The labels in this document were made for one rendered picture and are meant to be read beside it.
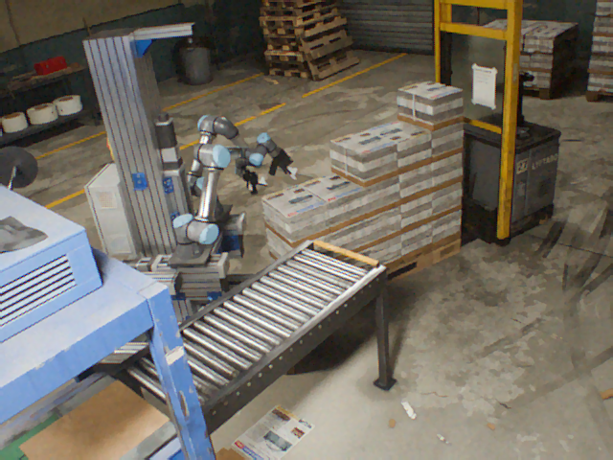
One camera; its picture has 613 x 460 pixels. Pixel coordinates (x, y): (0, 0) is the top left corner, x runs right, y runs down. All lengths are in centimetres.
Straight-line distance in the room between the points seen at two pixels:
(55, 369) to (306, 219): 230
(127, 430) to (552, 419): 216
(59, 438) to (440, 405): 197
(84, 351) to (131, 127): 184
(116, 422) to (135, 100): 165
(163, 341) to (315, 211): 204
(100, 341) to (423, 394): 221
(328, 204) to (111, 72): 151
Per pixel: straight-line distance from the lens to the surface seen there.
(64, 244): 172
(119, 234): 357
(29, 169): 239
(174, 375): 188
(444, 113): 410
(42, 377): 163
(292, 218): 357
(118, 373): 270
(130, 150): 334
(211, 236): 316
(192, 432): 206
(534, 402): 350
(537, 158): 475
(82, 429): 250
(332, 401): 345
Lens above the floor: 246
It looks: 28 degrees down
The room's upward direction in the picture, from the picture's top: 7 degrees counter-clockwise
